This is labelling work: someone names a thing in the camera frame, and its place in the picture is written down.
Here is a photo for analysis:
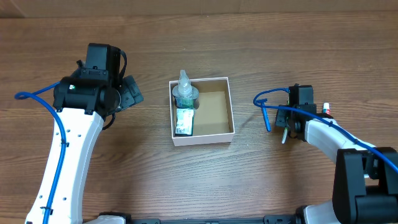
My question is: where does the green white toothbrush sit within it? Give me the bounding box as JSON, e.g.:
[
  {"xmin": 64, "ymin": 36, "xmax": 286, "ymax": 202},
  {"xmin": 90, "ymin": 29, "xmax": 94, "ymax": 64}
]
[{"xmin": 282, "ymin": 128, "xmax": 289, "ymax": 144}]

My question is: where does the blue disposable razor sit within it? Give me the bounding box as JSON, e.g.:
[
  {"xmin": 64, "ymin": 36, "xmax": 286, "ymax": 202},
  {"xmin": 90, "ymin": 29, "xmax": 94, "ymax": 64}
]
[{"xmin": 255, "ymin": 98, "xmax": 271, "ymax": 132}]

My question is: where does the clear green-labelled bottle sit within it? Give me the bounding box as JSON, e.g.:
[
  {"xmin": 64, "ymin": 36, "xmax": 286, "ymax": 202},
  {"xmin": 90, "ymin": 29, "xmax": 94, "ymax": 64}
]
[{"xmin": 172, "ymin": 70, "xmax": 199, "ymax": 109}]

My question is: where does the green white soap packet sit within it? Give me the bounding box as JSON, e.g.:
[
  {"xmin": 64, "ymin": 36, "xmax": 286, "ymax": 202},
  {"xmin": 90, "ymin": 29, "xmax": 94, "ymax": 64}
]
[{"xmin": 175, "ymin": 108, "xmax": 195, "ymax": 136}]

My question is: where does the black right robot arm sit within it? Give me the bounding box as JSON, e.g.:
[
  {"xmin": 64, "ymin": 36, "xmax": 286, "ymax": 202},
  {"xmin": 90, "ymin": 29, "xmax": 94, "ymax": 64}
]
[{"xmin": 275, "ymin": 106, "xmax": 397, "ymax": 223}]

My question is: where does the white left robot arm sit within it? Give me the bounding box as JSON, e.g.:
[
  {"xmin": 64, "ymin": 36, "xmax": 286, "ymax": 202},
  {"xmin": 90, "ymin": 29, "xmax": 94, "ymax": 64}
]
[{"xmin": 15, "ymin": 76, "xmax": 143, "ymax": 223}]

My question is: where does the white red toothpaste tube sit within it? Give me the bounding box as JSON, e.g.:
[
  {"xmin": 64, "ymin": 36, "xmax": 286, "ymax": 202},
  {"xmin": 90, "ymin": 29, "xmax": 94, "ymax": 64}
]
[{"xmin": 323, "ymin": 103, "xmax": 330, "ymax": 114}]

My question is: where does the white cardboard box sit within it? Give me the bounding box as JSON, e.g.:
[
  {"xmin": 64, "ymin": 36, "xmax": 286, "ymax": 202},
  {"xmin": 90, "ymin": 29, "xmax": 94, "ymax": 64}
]
[{"xmin": 169, "ymin": 77, "xmax": 235, "ymax": 146}]

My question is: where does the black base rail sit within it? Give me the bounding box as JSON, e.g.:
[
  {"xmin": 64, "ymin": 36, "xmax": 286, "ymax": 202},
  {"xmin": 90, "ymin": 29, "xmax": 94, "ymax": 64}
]
[{"xmin": 129, "ymin": 215, "xmax": 303, "ymax": 224}]

